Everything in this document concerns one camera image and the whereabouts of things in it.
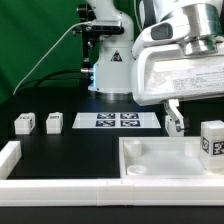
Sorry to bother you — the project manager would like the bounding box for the white sheet with tags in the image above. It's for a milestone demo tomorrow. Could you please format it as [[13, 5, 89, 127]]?
[[72, 112, 161, 129]]

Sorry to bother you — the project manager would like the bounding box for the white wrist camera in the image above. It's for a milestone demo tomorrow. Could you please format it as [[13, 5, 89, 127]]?
[[132, 14, 191, 58]]

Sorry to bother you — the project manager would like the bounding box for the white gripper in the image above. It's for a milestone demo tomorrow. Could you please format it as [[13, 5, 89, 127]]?
[[132, 44, 224, 132]]

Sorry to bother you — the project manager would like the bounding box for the white square tabletop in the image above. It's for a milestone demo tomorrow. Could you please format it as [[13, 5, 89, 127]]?
[[119, 137, 224, 179]]

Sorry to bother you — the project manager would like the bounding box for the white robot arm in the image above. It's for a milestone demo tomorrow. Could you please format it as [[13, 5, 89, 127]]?
[[80, 0, 224, 132]]

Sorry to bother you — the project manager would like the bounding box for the white left wall block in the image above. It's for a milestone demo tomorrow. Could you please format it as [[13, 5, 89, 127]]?
[[0, 141, 22, 180]]

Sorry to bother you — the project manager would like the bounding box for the black cable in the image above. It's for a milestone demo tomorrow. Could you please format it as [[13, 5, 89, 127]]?
[[14, 69, 88, 94]]

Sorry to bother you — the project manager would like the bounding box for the white front wall rail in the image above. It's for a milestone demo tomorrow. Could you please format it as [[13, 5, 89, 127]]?
[[0, 179, 224, 207]]

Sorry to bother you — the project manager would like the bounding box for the white cable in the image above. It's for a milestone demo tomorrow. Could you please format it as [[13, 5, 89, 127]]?
[[12, 20, 93, 96]]

